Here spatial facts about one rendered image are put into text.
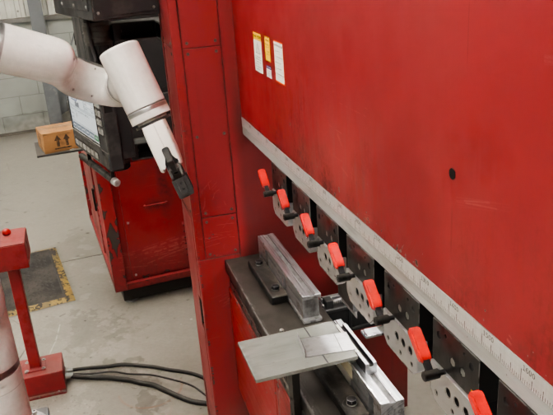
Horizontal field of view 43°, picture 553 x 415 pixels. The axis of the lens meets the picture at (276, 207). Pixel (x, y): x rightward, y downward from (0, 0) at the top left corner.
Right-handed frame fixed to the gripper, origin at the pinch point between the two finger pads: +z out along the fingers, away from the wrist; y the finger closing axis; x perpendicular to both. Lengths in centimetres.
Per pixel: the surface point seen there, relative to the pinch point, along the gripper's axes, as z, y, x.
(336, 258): 29.0, -7.5, 23.7
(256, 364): 48, -21, -4
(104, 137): -19, -105, -22
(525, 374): 39, 56, 34
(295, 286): 47, -63, 15
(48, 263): 36, -335, -117
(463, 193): 14, 44, 39
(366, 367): 59, -14, 20
